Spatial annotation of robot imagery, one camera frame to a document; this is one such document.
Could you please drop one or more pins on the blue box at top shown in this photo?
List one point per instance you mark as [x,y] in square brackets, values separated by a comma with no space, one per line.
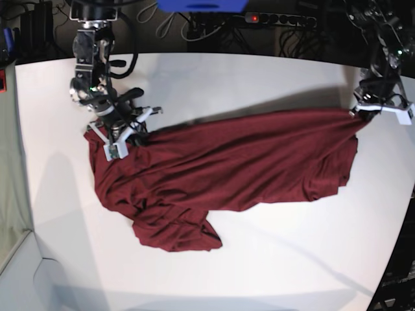
[202,5]

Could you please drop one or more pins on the black power strip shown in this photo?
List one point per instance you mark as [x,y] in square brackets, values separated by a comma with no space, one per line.
[280,20]

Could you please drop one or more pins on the red black device left edge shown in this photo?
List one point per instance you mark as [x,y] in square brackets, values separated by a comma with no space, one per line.
[3,87]

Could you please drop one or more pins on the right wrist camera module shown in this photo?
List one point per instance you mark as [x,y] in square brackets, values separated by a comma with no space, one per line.
[115,151]

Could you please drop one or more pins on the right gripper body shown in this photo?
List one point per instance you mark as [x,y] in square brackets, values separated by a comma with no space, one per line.
[115,123]

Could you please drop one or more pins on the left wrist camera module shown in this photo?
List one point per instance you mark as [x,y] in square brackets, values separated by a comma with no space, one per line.
[405,116]

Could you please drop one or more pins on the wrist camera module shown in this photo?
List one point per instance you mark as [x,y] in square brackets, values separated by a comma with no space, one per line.
[405,116]
[115,151]

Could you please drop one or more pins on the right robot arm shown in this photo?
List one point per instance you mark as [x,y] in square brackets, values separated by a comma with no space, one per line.
[92,47]

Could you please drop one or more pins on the dark red t-shirt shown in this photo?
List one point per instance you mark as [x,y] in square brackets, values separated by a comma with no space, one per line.
[168,186]

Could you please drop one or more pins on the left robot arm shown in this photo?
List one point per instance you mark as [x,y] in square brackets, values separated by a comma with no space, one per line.
[387,32]

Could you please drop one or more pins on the blue bottle left edge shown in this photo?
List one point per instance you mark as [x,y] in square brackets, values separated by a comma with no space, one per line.
[9,40]

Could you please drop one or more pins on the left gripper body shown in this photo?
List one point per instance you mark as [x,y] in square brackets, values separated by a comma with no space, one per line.
[381,94]

